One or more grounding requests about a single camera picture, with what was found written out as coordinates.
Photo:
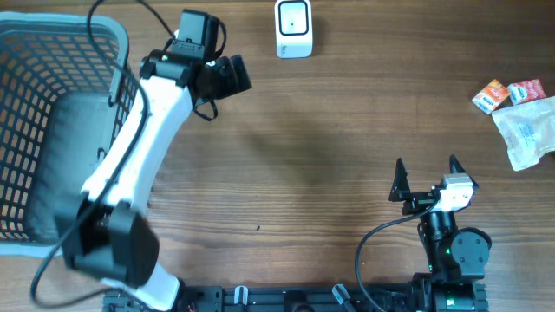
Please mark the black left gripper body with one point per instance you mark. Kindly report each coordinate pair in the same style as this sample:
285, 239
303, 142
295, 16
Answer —
224, 82

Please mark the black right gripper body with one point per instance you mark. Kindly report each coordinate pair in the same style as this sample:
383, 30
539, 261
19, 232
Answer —
418, 202

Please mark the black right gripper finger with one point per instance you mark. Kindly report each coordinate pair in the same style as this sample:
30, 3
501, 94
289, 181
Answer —
400, 190
455, 166

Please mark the orange small carton box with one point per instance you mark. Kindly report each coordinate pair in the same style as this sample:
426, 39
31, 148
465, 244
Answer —
490, 97

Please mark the white resealable pouch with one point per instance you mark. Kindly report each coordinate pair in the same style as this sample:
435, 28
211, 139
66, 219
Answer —
528, 131

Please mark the red snack packet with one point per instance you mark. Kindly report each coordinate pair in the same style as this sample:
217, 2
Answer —
526, 91

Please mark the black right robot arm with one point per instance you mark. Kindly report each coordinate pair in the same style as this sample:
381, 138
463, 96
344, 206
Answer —
456, 257

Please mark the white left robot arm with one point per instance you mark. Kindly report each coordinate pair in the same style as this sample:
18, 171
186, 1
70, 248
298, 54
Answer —
103, 230

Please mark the white barcode scanner box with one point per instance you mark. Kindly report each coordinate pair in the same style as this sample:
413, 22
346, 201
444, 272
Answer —
294, 31

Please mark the grey plastic lattice basket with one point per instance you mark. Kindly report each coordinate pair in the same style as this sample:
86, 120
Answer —
64, 98

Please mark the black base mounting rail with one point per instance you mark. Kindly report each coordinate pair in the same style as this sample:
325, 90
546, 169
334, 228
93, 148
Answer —
390, 297

